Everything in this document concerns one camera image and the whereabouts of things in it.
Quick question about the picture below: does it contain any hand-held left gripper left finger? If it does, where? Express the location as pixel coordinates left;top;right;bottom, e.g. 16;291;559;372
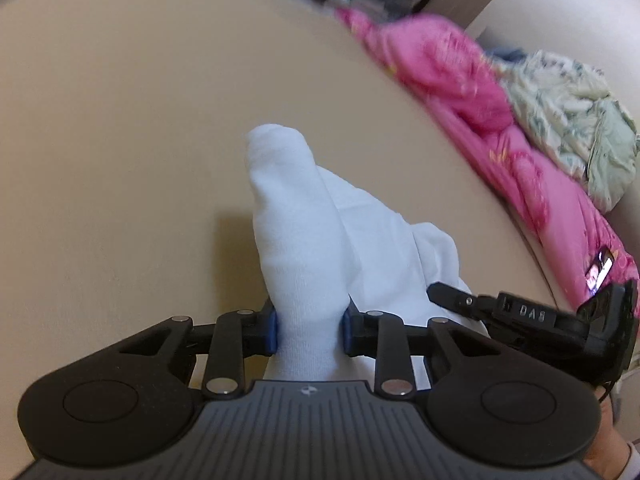
117;296;279;401

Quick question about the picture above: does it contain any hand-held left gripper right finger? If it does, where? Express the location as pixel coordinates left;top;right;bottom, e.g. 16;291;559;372
340;298;501;399

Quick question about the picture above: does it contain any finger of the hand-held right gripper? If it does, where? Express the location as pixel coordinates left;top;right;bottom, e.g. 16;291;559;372
427;282;502;322

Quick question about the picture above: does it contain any white small garment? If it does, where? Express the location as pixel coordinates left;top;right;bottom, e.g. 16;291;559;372
245;122;490;394

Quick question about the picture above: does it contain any person's right forearm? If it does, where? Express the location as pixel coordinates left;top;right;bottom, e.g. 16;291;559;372
582;400;640;480

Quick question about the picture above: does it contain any black smartphone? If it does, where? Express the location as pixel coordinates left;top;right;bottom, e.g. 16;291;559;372
585;246;616;294

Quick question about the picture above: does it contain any pink floral blanket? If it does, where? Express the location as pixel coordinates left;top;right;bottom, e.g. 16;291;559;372
335;7;640;311

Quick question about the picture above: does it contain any pale green floral cloth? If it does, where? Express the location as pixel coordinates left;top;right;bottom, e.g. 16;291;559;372
500;50;640;214

